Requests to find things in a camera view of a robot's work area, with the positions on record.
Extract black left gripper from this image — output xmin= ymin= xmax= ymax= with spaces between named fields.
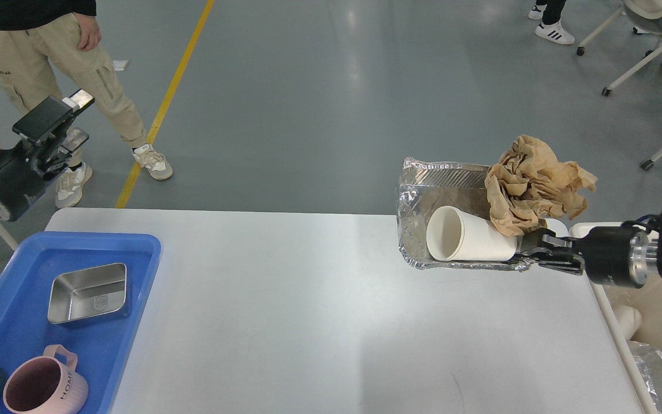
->
xmin=0 ymin=89 xmax=95 ymax=222

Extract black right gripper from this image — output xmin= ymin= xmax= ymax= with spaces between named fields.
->
xmin=519 ymin=227 xmax=651 ymax=288

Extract brown paper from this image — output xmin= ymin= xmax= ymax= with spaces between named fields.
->
xmin=485 ymin=135 xmax=598 ymax=237

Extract cream paper cup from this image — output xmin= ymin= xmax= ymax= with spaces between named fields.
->
xmin=426 ymin=205 xmax=518 ymax=262

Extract aluminium foil tray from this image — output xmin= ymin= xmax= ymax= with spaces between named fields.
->
xmin=397 ymin=157 xmax=536 ymax=271

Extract metal rectangular tin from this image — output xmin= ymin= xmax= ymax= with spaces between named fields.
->
xmin=47 ymin=262 xmax=131 ymax=327

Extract pink mug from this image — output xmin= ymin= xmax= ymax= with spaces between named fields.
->
xmin=2 ymin=345 xmax=90 ymax=413

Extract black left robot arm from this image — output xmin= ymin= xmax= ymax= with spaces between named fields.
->
xmin=0 ymin=89 xmax=95 ymax=222

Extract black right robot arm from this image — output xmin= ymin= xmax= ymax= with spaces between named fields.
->
xmin=515 ymin=212 xmax=662 ymax=289

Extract person in beige trousers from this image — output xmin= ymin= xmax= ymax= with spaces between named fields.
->
xmin=0 ymin=1 xmax=173 ymax=181

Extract cream plastic bin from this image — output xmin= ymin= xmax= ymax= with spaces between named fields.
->
xmin=570 ymin=222 xmax=662 ymax=414

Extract foil tray inside bin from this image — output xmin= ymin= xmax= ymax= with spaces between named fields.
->
xmin=628 ymin=341 xmax=662 ymax=413

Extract blue plastic tray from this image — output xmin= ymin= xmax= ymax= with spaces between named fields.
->
xmin=0 ymin=232 xmax=162 ymax=413

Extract person in black trousers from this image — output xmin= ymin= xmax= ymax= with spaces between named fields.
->
xmin=528 ymin=0 xmax=575 ymax=45

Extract white office chair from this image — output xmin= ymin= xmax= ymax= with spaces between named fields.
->
xmin=576 ymin=0 xmax=662 ymax=98

